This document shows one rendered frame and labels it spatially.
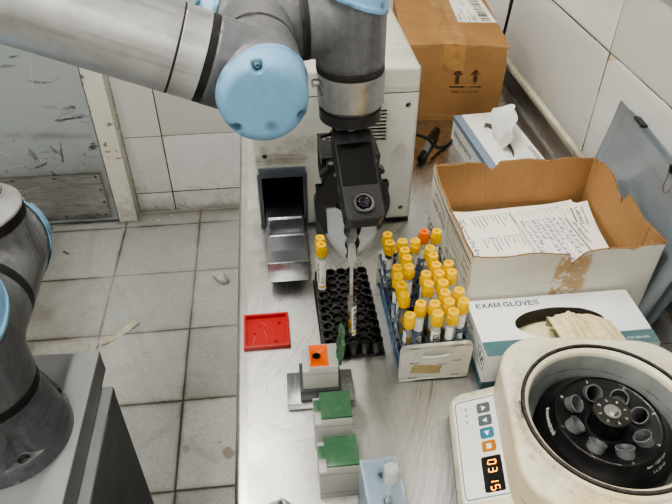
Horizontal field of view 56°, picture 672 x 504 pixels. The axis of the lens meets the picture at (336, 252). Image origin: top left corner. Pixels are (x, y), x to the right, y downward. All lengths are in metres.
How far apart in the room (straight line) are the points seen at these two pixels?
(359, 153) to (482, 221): 0.43
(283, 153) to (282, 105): 0.56
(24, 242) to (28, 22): 0.36
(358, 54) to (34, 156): 2.11
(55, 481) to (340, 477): 0.33
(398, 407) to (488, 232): 0.35
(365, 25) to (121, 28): 0.25
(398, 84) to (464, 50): 0.44
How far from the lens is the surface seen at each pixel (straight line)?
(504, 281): 0.94
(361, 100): 0.70
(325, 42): 0.67
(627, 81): 1.23
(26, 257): 0.83
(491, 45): 1.48
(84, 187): 2.71
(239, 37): 0.54
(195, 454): 1.92
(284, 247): 1.05
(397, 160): 1.12
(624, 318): 0.98
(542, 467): 0.73
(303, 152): 1.09
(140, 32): 0.53
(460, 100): 1.51
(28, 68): 2.51
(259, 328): 0.98
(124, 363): 2.19
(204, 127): 2.56
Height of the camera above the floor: 1.58
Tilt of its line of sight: 40 degrees down
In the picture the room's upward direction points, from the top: straight up
